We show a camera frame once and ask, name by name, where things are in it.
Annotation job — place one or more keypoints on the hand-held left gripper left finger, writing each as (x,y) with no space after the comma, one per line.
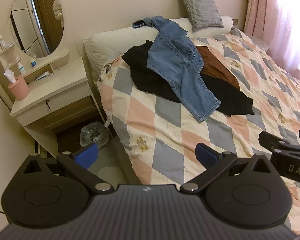
(86,153)

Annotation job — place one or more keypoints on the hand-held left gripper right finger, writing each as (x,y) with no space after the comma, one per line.
(206,153)

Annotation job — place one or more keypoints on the blue jeans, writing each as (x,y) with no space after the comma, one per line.
(177,62)

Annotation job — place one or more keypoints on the trash bin with plastic bag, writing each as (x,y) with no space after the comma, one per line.
(93,135)

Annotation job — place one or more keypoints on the checkered quilt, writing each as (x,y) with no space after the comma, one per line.
(165,120)

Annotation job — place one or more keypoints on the drawer key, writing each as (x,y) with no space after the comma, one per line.
(48,104)

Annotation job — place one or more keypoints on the white vanity dresser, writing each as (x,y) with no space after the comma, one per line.
(60,80)

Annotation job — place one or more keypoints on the brown garment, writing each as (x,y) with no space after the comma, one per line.
(215,67)

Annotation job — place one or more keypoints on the pink tissue holder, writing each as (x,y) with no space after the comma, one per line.
(18,90)

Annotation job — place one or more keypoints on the black garment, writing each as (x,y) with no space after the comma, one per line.
(145,75)

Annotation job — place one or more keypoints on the round white side table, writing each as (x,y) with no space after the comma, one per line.
(258,42)

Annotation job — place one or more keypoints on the small blue white bottle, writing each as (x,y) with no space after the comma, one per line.
(33,63)

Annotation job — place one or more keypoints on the white pump bottle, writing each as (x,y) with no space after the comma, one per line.
(21,68)

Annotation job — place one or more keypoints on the white tissue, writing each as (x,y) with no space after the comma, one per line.
(10,76)

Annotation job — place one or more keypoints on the white bolster pillow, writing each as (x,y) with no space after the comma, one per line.
(225,23)

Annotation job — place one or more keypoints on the pink curtain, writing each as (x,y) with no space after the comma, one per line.
(265,10)

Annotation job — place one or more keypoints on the white bottle on shelf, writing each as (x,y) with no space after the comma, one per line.
(2,41)

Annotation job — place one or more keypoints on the oval mirror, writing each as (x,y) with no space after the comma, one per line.
(37,17)

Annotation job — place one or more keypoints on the grey striped pillow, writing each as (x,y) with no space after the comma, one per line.
(200,7)

